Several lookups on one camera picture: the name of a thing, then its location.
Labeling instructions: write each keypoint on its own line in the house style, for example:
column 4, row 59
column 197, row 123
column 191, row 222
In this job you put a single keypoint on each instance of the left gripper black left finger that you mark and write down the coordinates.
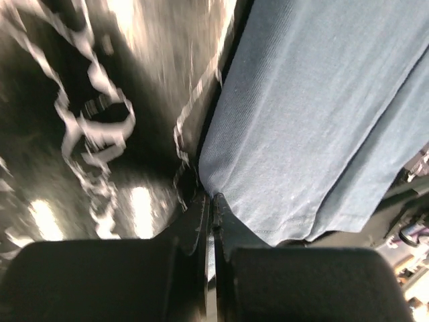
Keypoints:
column 159, row 279

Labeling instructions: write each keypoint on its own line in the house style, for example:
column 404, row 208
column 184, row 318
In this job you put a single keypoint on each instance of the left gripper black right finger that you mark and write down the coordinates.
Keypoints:
column 257, row 282

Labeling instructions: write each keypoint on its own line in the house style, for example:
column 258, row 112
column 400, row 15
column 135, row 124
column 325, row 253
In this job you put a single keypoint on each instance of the blue-grey t-shirt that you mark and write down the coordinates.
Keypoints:
column 324, row 102

